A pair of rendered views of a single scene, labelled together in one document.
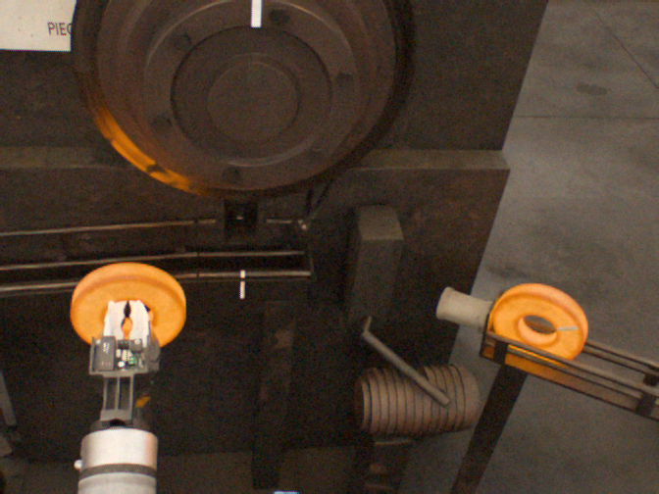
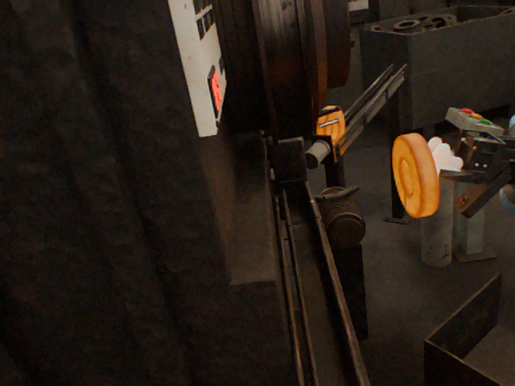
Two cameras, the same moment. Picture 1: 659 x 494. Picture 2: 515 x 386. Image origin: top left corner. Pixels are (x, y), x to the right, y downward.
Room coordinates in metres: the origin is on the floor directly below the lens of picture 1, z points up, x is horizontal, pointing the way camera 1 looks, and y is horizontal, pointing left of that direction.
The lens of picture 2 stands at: (0.80, 1.06, 1.20)
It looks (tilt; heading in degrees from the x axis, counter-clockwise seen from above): 25 degrees down; 284
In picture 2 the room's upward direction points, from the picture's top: 10 degrees counter-clockwise
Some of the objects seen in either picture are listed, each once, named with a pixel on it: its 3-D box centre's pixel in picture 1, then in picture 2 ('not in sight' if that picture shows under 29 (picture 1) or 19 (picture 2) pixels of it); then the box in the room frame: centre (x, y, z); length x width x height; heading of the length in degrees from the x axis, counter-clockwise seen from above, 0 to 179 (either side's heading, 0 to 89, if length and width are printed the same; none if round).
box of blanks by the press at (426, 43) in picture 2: not in sight; (437, 67); (0.23, -2.52, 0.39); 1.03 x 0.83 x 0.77; 28
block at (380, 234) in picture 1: (369, 268); (288, 176); (1.02, -0.08, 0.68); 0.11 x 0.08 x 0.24; 13
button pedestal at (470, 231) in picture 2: not in sight; (471, 186); (0.39, -0.68, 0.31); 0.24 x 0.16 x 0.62; 103
